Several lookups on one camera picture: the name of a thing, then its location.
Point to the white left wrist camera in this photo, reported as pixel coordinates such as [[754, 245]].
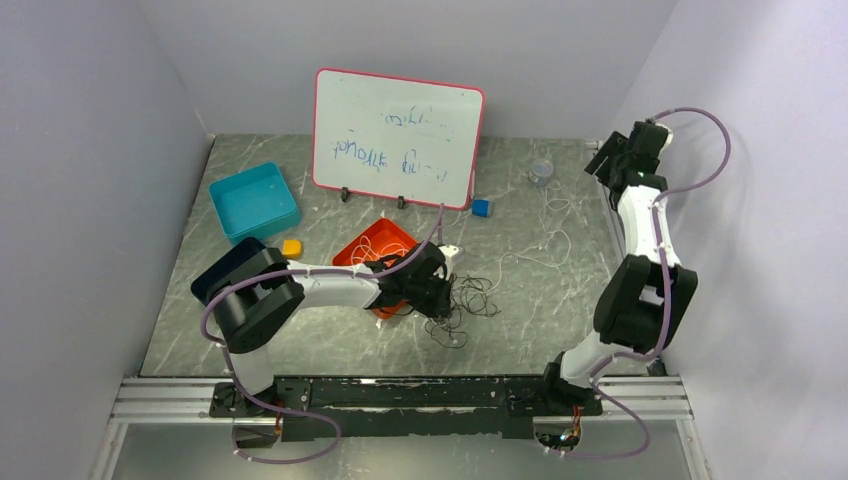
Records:
[[452, 256]]

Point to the blue cube block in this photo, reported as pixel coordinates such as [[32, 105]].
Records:
[[482, 208]]

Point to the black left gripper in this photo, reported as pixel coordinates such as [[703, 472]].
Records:
[[441, 307]]

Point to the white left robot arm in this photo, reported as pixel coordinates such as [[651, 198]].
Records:
[[253, 290]]

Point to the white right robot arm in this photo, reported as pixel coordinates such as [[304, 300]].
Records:
[[641, 308]]

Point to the teal plastic bin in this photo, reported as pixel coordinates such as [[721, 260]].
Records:
[[254, 203]]

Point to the clear plastic cup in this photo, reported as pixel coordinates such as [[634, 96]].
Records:
[[541, 172]]

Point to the red framed whiteboard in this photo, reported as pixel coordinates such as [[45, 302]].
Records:
[[396, 138]]

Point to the yellow block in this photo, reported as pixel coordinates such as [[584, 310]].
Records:
[[292, 248]]

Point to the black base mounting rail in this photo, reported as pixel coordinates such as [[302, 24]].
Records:
[[319, 407]]

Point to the orange plastic bin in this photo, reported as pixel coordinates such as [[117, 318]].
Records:
[[382, 238]]

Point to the navy blue tray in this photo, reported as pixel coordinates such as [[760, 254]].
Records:
[[234, 258]]

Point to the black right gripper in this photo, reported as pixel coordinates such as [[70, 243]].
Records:
[[599, 166]]

